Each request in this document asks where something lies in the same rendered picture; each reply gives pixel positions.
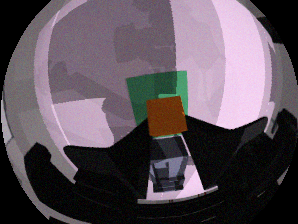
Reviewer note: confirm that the orange l-shaped block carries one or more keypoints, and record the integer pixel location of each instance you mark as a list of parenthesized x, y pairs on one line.
[(166, 116)]

